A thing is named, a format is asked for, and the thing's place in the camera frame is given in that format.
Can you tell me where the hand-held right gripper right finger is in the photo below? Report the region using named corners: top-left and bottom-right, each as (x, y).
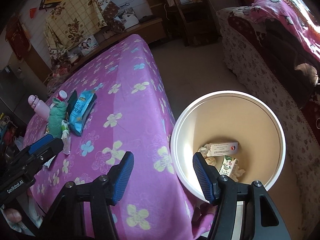
top-left (192, 152), bottom-right (292, 240)

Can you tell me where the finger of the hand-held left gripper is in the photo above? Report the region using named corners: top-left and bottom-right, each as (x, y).
top-left (15, 138), bottom-right (64, 175)
top-left (27, 134), bottom-right (57, 155)

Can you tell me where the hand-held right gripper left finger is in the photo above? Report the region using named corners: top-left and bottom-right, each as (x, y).
top-left (37, 151), bottom-right (135, 240)

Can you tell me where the beige paper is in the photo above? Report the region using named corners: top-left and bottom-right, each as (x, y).
top-left (204, 155), bottom-right (217, 167)

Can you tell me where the white green wrapper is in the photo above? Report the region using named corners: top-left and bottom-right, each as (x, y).
top-left (60, 119), bottom-right (71, 155)

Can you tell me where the green print milk carton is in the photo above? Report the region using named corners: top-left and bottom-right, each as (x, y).
top-left (219, 155), bottom-right (238, 177)

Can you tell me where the white tissue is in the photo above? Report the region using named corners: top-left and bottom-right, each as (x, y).
top-left (231, 166), bottom-right (247, 182)
top-left (199, 144), bottom-right (213, 155)

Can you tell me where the white medicine box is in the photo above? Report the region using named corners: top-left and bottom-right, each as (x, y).
top-left (209, 141), bottom-right (239, 157)

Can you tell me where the white plastic bucket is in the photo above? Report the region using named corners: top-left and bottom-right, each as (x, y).
top-left (170, 92), bottom-right (285, 202)

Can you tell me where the person's left hand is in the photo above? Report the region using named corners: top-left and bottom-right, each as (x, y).
top-left (0, 206), bottom-right (23, 224)

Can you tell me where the green towel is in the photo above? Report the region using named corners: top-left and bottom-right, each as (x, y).
top-left (47, 97), bottom-right (68, 138)

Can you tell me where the pink water bottle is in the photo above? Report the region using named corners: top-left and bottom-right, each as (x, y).
top-left (28, 94), bottom-right (52, 120)

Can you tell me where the colourful bags pile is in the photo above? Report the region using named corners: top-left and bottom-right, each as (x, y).
top-left (0, 115), bottom-right (23, 153)

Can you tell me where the blue snack packet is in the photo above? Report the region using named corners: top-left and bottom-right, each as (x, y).
top-left (68, 89), bottom-right (97, 137)

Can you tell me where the white bottle magenta label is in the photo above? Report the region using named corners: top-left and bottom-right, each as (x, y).
top-left (56, 90), bottom-right (68, 103)

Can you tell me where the dark green box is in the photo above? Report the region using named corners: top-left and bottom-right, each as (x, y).
top-left (65, 90), bottom-right (78, 119)

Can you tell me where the clear plastic bags pile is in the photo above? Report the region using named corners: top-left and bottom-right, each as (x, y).
top-left (47, 65), bottom-right (73, 93)

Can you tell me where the pink floral tablecloth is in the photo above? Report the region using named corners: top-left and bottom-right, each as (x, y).
top-left (21, 34), bottom-right (213, 240)

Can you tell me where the red hanging cloth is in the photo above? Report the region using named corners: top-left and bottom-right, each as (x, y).
top-left (5, 17), bottom-right (32, 58)

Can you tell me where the small photo print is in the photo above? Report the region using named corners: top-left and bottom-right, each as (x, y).
top-left (79, 36), bottom-right (98, 55)

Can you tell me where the floral covered sofa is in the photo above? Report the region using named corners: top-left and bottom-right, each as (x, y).
top-left (216, 5), bottom-right (320, 240)

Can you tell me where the yellow floral cloth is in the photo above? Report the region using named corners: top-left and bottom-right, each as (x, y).
top-left (44, 0), bottom-right (120, 67)

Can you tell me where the dark brown cloth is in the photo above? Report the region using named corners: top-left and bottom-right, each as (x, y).
top-left (265, 17), bottom-right (320, 100)

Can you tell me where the low wooden cabinet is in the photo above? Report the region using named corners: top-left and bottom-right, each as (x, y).
top-left (37, 17), bottom-right (165, 80)

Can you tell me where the white photo print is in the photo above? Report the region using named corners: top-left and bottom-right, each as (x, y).
top-left (114, 7), bottom-right (139, 29)

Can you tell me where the pink floral blanket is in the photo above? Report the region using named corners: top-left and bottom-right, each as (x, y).
top-left (250, 0), bottom-right (320, 63)

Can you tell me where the white cable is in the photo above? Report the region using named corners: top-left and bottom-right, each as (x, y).
top-left (163, 2), bottom-right (172, 22)

